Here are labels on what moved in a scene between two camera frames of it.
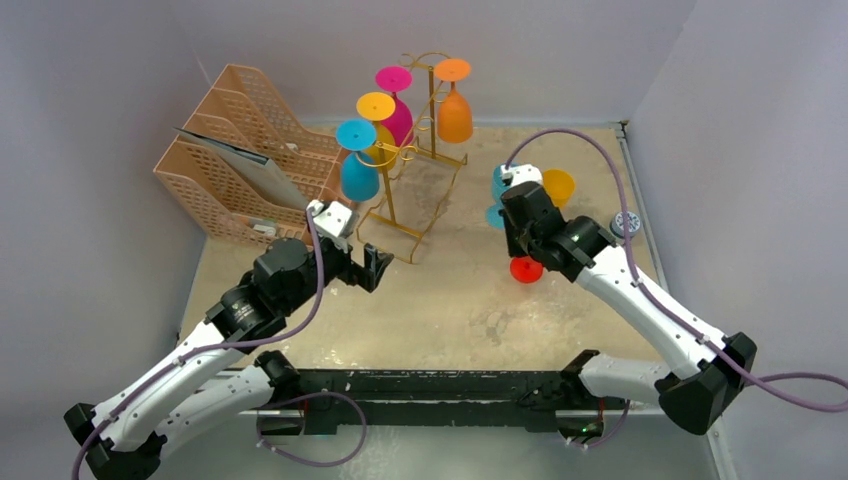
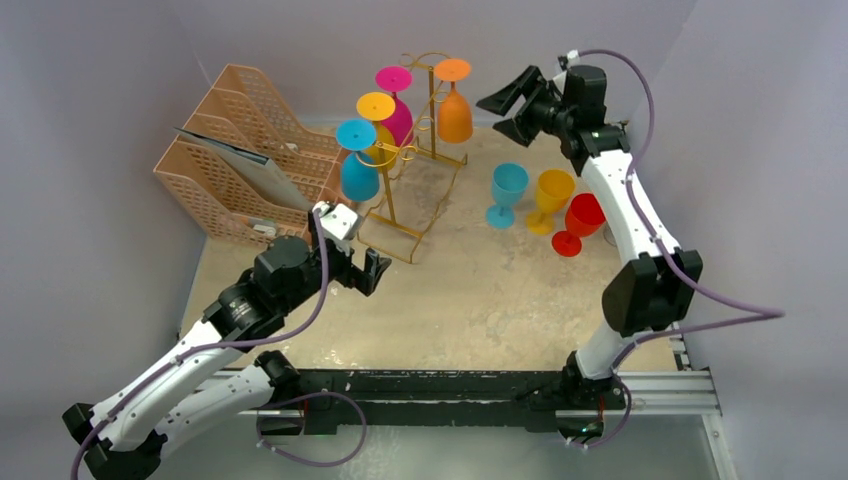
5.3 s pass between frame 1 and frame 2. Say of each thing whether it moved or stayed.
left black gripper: stayed
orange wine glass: stayed
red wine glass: moved
